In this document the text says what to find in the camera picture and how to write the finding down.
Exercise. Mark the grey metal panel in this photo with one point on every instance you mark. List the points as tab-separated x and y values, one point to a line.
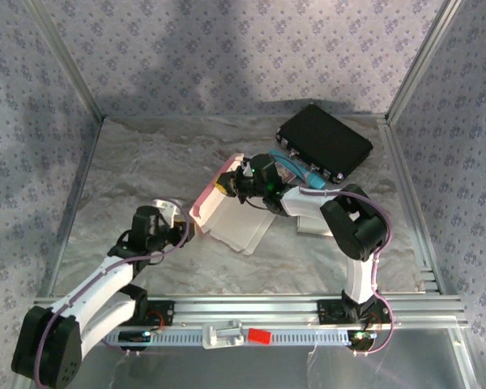
247	368

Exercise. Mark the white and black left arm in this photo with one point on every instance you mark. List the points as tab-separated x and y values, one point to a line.
97	312

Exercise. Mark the teal textured plastic bottle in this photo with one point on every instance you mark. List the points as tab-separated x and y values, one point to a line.
308	176

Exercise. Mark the wide aluminium base rail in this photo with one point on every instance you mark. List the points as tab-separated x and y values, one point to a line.
247	310

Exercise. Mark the pink paper box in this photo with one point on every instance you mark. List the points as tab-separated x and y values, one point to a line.
235	227

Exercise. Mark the aluminium table edge rail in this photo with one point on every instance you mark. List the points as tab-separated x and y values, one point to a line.
73	202
404	182

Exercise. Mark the white paper box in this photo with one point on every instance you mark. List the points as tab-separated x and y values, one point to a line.
312	225

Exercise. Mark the printed card pack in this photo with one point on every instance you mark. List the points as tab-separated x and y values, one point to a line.
287	174

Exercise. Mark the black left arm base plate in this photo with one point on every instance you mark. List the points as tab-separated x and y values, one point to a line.
166	312

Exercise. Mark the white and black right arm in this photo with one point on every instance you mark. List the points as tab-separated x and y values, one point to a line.
356	227

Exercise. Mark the black ribbed carrying case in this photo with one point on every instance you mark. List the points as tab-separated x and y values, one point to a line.
328	138

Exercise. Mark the aluminium frame post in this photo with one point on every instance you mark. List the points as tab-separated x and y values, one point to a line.
423	56
66	56

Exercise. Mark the small black controller board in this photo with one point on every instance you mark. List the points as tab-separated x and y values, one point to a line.
362	338
131	336

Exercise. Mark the red plastic block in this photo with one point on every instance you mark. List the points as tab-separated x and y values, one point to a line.
259	336

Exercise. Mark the white plastic bracket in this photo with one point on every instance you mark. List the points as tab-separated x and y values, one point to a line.
220	334

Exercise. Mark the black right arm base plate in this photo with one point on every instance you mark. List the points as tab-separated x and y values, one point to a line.
328	314

